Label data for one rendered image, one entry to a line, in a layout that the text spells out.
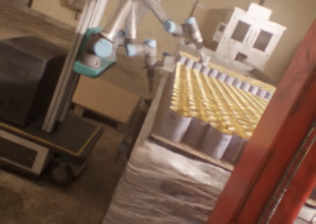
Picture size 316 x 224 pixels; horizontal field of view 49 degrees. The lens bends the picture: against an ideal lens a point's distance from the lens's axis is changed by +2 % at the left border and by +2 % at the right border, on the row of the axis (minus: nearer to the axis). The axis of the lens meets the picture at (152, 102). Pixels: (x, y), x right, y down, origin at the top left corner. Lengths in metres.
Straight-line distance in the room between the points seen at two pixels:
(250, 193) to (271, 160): 0.08
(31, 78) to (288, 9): 7.39
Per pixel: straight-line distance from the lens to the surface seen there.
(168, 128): 0.93
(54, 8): 9.35
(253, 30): 7.43
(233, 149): 0.99
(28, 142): 2.51
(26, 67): 2.46
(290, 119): 0.67
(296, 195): 0.55
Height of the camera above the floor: 1.44
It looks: 15 degrees down
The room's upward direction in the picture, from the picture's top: 23 degrees clockwise
